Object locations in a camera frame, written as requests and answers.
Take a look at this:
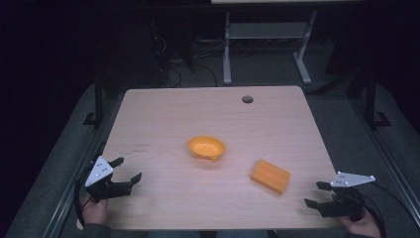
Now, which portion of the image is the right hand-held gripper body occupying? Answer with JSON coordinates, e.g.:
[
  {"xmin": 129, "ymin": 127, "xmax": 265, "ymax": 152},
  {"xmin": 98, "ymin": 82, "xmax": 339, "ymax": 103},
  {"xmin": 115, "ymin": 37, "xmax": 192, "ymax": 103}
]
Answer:
[{"xmin": 317, "ymin": 171, "xmax": 377, "ymax": 223}]

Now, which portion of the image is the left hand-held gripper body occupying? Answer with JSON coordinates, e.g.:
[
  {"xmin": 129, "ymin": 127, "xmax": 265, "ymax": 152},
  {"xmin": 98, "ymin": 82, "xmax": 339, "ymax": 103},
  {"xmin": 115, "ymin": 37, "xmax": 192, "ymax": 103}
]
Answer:
[{"xmin": 83, "ymin": 156, "xmax": 133, "ymax": 203}]

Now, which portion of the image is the orange block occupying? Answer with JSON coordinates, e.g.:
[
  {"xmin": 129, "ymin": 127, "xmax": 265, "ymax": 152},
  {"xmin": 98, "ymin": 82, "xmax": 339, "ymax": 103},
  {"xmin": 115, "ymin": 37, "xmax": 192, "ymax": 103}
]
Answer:
[{"xmin": 250, "ymin": 159, "xmax": 292, "ymax": 195}]

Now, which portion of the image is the orange bowl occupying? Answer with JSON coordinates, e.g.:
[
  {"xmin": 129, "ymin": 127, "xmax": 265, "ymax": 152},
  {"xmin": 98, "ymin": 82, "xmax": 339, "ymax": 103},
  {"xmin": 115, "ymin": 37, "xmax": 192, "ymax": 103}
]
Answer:
[{"xmin": 186, "ymin": 135, "xmax": 227, "ymax": 163}]

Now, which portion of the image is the person's right hand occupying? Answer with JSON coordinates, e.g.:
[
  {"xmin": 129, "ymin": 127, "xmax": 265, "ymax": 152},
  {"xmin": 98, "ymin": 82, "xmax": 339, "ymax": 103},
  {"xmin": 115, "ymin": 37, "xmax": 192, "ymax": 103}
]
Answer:
[{"xmin": 339, "ymin": 207, "xmax": 382, "ymax": 238}]

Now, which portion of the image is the person's left hand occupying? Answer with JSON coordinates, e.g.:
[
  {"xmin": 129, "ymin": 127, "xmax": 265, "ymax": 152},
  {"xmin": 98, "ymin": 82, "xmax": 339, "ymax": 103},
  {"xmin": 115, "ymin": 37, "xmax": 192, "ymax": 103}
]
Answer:
[{"xmin": 78, "ymin": 192, "xmax": 110, "ymax": 230}]

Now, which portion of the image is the black metal stand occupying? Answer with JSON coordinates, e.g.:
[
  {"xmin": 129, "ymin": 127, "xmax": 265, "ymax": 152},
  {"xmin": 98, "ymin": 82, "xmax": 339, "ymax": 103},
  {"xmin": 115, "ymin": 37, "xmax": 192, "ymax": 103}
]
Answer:
[
  {"xmin": 364, "ymin": 67, "xmax": 393, "ymax": 131},
  {"xmin": 82, "ymin": 70, "xmax": 107, "ymax": 127}
]

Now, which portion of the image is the grey metal frame rail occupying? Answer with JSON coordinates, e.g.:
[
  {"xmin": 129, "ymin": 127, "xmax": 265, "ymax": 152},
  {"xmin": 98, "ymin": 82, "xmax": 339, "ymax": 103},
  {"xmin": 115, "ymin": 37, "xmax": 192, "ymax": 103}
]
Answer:
[
  {"xmin": 349, "ymin": 97, "xmax": 420, "ymax": 229},
  {"xmin": 41, "ymin": 95, "xmax": 124, "ymax": 238}
]

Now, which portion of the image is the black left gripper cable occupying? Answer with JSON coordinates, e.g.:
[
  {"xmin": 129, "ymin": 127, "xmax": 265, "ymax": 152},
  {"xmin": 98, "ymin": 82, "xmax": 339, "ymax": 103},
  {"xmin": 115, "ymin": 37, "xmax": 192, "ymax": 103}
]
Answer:
[{"xmin": 73, "ymin": 165, "xmax": 100, "ymax": 230}]

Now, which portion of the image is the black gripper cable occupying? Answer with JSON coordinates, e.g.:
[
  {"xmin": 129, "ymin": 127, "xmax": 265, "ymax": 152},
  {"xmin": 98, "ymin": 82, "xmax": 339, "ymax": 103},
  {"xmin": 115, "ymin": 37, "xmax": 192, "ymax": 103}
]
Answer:
[
  {"xmin": 73, "ymin": 165, "xmax": 100, "ymax": 230},
  {"xmin": 358, "ymin": 180, "xmax": 412, "ymax": 238}
]

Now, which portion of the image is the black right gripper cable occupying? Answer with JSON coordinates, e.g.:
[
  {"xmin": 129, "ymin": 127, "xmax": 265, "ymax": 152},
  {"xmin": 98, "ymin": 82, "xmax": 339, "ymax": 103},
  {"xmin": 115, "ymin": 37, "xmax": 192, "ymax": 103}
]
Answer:
[{"xmin": 358, "ymin": 180, "xmax": 412, "ymax": 238}]

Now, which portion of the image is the tangle of black floor cables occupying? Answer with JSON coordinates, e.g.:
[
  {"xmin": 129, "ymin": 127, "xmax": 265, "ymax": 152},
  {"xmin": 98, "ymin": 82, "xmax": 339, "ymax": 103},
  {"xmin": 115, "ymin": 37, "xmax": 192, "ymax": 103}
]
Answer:
[{"xmin": 150, "ymin": 33, "xmax": 220, "ymax": 89}]

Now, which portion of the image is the white metal desk frame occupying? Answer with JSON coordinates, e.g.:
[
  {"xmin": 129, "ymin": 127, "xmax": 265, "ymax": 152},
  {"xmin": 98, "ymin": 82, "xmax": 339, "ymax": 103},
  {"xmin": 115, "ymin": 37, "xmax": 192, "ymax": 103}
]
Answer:
[{"xmin": 210, "ymin": 0, "xmax": 365, "ymax": 87}]

